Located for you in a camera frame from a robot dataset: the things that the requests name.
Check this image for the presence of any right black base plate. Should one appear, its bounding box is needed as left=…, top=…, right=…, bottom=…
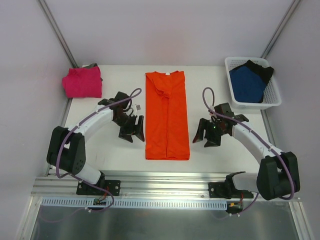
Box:
left=208, top=182, right=254, bottom=200

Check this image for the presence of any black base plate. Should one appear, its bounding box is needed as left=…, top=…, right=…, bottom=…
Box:
left=208, top=182, right=254, bottom=200
left=76, top=180, right=121, bottom=197

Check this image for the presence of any blue t shirt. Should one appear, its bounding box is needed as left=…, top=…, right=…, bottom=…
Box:
left=229, top=66, right=266, bottom=104

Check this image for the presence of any white plastic basket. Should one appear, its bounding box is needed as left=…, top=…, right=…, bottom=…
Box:
left=224, top=56, right=282, bottom=110

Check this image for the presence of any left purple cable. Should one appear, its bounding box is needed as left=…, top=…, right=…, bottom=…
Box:
left=55, top=87, right=143, bottom=213

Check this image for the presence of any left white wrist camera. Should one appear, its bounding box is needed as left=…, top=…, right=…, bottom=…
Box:
left=133, top=104, right=141, bottom=113

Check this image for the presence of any pink folded t shirt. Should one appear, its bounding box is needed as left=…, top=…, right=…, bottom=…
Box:
left=62, top=66, right=103, bottom=99

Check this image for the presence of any aluminium mounting rail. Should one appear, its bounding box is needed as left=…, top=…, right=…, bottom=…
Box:
left=31, top=169, right=301, bottom=202

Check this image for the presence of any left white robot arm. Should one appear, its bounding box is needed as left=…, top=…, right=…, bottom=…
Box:
left=46, top=88, right=145, bottom=194

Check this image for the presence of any white slotted cable duct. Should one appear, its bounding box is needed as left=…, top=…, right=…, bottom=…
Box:
left=41, top=197, right=228, bottom=211

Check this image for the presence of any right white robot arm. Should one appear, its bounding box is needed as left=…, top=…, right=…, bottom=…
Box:
left=193, top=103, right=301, bottom=201

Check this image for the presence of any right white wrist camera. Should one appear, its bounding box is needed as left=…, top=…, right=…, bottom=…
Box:
left=208, top=106, right=216, bottom=116

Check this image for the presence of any black t shirt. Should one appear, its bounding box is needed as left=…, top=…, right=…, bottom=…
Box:
left=244, top=60, right=274, bottom=85

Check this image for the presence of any grey folded t shirt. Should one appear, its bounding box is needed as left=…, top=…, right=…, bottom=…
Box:
left=83, top=63, right=98, bottom=69

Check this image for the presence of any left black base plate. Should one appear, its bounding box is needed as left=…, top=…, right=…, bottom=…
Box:
left=76, top=180, right=121, bottom=197

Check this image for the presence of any orange t shirt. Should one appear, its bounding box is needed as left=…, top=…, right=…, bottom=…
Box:
left=145, top=71, right=190, bottom=161

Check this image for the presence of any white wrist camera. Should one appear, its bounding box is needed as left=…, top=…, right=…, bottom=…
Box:
left=133, top=104, right=141, bottom=113
left=208, top=106, right=216, bottom=116

